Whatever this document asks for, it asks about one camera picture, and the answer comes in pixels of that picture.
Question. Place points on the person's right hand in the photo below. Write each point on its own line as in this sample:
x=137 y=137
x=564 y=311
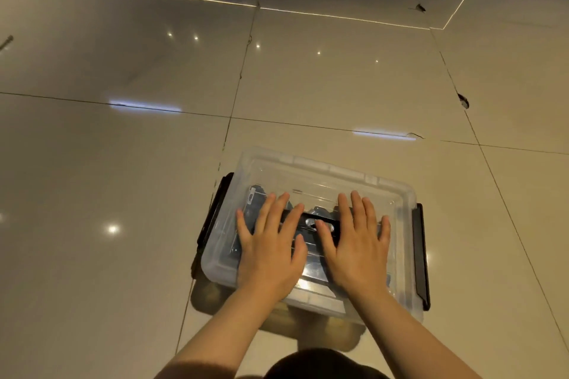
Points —
x=360 y=254

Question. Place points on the person's left hand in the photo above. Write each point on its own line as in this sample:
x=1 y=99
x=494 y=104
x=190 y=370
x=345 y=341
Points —
x=266 y=254

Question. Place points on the clear plastic storage box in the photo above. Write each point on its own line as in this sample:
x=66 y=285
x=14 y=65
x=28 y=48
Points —
x=218 y=259

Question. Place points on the group of black hand grippers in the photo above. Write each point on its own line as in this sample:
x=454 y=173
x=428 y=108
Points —
x=255 y=203

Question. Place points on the person's left forearm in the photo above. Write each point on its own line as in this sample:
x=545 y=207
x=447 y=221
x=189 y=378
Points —
x=218 y=338

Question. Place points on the person's right forearm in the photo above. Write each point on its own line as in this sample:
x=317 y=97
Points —
x=413 y=338

